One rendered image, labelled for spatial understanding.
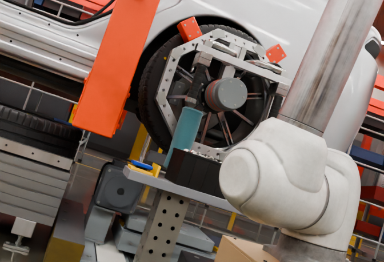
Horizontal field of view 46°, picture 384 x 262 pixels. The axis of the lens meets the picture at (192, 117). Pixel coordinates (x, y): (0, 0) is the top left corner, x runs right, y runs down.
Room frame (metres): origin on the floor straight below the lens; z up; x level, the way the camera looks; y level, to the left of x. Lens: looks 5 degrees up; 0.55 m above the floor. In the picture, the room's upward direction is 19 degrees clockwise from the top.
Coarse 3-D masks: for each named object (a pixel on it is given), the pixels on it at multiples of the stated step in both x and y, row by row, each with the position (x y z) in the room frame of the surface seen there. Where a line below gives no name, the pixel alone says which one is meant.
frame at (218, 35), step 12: (204, 36) 1.91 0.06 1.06; (216, 36) 1.92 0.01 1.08; (228, 36) 1.94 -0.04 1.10; (180, 48) 1.89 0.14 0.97; (192, 48) 1.91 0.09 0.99; (252, 48) 2.00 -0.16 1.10; (168, 60) 1.93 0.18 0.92; (264, 60) 1.98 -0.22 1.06; (168, 72) 1.89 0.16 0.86; (168, 84) 1.90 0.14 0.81; (156, 96) 1.90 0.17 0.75; (168, 108) 1.90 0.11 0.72; (168, 120) 1.91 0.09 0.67; (264, 120) 2.02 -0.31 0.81; (216, 156) 1.96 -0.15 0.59
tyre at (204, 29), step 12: (180, 36) 1.98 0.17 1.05; (240, 36) 2.04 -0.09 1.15; (168, 48) 1.97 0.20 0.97; (156, 60) 1.96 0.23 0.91; (144, 72) 2.11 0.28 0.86; (156, 72) 1.96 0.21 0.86; (144, 84) 1.98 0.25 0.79; (156, 84) 1.97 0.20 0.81; (144, 96) 1.97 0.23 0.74; (144, 108) 1.99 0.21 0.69; (156, 108) 1.98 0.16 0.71; (144, 120) 2.11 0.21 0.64; (156, 120) 1.98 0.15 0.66; (156, 132) 1.99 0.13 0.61; (168, 132) 2.00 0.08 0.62; (168, 144) 2.00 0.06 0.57
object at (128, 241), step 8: (120, 216) 2.19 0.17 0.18; (120, 224) 2.05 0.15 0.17; (112, 232) 2.19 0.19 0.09; (120, 232) 1.97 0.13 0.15; (128, 232) 1.98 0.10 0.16; (136, 232) 2.00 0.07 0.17; (120, 240) 1.92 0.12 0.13; (128, 240) 1.93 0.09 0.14; (136, 240) 1.94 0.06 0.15; (120, 248) 1.92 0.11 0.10; (128, 248) 1.93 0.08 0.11; (136, 248) 1.94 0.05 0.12; (176, 248) 1.98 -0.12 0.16; (184, 248) 2.04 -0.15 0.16; (192, 248) 2.06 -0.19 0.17; (216, 248) 2.19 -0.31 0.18; (176, 256) 1.98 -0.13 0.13; (208, 256) 2.01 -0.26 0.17
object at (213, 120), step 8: (184, 80) 2.44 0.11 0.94; (192, 80) 2.45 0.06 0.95; (184, 88) 2.44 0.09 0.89; (184, 104) 2.45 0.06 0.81; (192, 104) 2.41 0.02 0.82; (176, 112) 2.44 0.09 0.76; (224, 112) 2.50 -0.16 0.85; (216, 120) 2.49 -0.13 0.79; (200, 128) 2.48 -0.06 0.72; (208, 128) 2.49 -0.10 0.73
